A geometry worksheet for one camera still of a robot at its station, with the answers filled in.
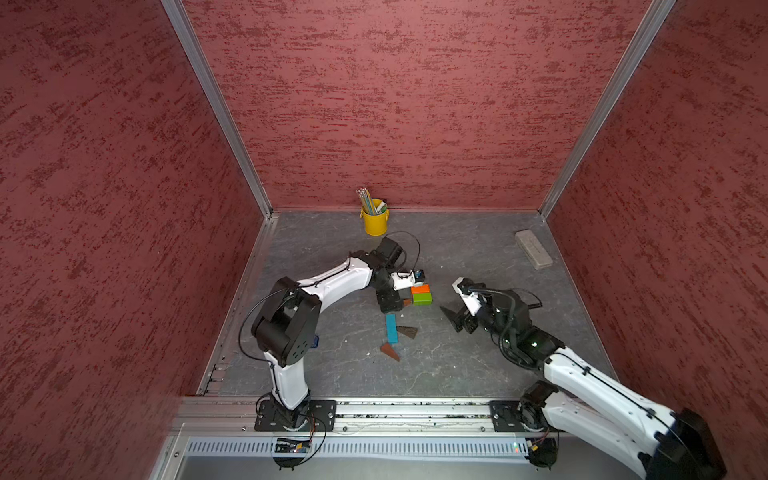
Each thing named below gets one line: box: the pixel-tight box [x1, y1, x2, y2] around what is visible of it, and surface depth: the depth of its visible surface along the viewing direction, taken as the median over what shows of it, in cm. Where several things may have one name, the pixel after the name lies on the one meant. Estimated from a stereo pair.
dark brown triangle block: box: [397, 326, 418, 339], surface depth 89 cm
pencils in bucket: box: [355, 187, 377, 218], surface depth 108 cm
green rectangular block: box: [413, 293, 433, 306], surface depth 95 cm
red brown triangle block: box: [380, 342, 400, 362], surface depth 87 cm
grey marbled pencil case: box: [515, 229, 553, 270], surface depth 108 cm
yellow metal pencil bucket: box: [359, 198, 391, 237], surface depth 112 cm
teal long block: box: [386, 314, 399, 344], surface depth 89 cm
